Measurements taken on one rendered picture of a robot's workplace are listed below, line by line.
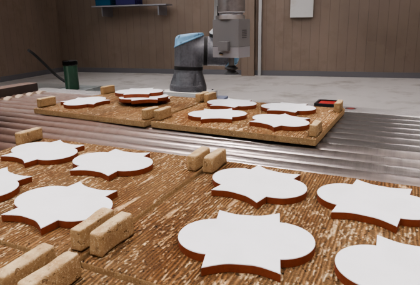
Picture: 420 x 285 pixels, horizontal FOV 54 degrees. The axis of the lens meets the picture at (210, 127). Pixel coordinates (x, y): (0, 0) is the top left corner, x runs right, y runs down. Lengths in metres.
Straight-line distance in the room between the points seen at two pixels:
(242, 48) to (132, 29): 9.88
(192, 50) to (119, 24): 9.56
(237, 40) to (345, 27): 8.66
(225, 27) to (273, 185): 0.65
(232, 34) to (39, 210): 0.75
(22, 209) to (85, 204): 0.08
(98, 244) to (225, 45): 0.79
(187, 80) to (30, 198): 1.11
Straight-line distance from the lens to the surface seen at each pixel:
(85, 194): 0.59
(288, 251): 0.43
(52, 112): 1.27
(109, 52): 11.35
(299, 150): 0.85
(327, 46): 9.77
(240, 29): 1.14
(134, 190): 0.61
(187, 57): 1.63
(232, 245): 0.44
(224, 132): 0.94
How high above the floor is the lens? 1.16
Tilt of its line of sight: 14 degrees down
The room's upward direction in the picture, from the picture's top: 1 degrees counter-clockwise
